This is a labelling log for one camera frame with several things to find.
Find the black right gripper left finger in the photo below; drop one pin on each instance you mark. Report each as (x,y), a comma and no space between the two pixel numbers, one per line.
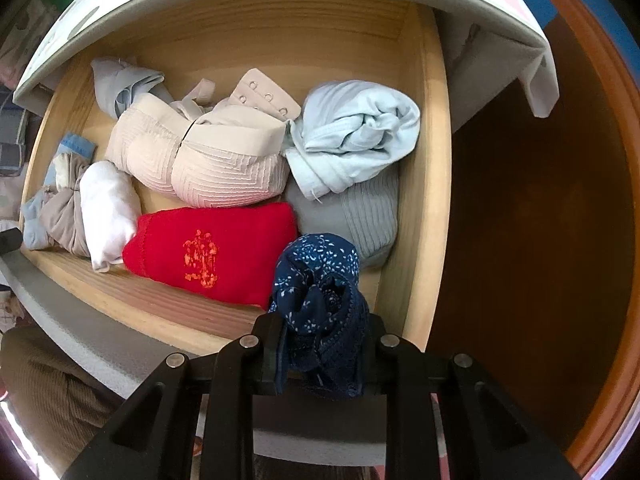
(152,435)

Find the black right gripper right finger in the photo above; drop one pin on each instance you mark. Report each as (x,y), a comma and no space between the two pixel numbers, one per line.
(447,418)

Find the red underwear with orange print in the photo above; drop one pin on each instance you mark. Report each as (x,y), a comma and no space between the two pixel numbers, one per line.
(224,254)

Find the navy floral underwear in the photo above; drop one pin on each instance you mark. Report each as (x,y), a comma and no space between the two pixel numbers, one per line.
(316,291)

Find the grey ribbed underwear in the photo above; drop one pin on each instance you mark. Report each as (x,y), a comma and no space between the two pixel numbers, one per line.
(365,214)

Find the light blue underwear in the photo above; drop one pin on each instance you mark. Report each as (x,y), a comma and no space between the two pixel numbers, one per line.
(348,133)

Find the wooden drawer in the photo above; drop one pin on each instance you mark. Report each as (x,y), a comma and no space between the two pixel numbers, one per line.
(299,44)

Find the white rolled sock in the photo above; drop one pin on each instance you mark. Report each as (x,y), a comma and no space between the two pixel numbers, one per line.
(110,209)

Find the taupe rolled garment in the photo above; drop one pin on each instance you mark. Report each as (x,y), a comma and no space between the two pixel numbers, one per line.
(62,218)

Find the beige bra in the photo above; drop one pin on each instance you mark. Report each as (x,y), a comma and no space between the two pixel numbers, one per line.
(206,153)

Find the blue cuffed sock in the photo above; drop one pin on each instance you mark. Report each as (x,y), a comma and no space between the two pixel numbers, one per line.
(72,152)

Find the pale blue grey folded garment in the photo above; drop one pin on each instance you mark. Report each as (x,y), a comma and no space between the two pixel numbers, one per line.
(117,83)

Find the brown wooden furniture frame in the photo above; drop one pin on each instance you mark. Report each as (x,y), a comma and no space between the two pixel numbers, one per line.
(541,279)

